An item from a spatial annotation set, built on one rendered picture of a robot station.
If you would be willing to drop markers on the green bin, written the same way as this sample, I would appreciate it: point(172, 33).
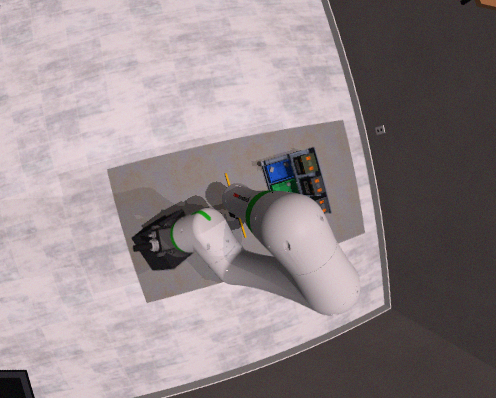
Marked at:
point(281, 186)

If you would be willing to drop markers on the grey metal shelf frame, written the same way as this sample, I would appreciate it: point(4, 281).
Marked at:
point(297, 177)

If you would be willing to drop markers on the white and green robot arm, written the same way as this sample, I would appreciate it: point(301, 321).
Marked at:
point(291, 226)

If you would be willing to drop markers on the blue open bin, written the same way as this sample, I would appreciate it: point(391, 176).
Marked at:
point(280, 172)

